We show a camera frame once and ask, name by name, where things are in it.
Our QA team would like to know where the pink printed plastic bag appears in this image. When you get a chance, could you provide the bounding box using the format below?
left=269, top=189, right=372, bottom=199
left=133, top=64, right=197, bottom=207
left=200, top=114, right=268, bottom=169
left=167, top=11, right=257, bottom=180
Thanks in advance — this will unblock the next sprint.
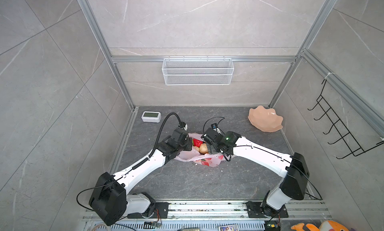
left=175, top=133, right=232, bottom=167

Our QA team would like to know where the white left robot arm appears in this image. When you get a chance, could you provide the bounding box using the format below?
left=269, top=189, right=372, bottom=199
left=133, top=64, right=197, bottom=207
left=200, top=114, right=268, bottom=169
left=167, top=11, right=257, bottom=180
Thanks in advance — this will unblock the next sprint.
left=89, top=128, right=193, bottom=226

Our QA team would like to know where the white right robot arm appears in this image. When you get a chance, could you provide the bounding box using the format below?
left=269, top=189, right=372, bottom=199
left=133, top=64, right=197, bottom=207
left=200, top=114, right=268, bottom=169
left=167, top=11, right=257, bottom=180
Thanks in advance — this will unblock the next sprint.
left=201, top=128, right=310, bottom=217

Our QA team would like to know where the red fake apple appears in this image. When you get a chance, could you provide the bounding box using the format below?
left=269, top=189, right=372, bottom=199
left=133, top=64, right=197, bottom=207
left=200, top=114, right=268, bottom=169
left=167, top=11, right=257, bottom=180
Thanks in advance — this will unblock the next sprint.
left=193, top=139, right=204, bottom=148

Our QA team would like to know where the white digital clock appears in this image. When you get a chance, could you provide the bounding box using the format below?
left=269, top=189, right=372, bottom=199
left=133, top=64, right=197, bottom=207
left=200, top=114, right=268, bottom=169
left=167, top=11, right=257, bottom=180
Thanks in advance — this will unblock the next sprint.
left=141, top=111, right=162, bottom=123

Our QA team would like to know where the peach scalloped plastic bowl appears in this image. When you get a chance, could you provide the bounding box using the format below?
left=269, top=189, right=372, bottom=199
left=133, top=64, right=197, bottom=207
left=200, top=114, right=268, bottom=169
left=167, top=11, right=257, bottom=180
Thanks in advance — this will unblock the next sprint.
left=248, top=106, right=284, bottom=133

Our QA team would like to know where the orange plush toy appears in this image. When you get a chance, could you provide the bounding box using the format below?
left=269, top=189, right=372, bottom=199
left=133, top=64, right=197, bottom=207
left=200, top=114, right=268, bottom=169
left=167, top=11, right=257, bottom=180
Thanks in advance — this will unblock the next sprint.
left=291, top=221, right=356, bottom=231

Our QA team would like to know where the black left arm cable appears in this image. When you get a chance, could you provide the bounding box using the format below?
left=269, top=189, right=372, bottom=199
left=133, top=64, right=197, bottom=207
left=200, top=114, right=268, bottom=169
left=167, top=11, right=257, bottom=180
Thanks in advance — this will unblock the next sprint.
left=148, top=112, right=184, bottom=158

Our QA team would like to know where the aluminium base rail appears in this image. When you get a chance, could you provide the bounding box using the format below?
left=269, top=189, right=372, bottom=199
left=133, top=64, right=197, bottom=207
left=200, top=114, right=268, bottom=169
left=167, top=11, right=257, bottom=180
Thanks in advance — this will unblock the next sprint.
left=82, top=200, right=332, bottom=231

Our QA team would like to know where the white wire mesh basket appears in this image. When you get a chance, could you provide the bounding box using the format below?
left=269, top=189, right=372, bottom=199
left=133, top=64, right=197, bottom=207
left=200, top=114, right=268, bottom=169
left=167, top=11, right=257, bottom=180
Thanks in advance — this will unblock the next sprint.
left=162, top=58, right=235, bottom=86

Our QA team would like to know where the black wire hook rack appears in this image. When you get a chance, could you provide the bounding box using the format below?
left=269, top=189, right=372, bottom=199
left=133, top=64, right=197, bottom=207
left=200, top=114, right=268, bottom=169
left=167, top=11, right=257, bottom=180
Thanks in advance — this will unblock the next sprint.
left=307, top=79, right=384, bottom=160

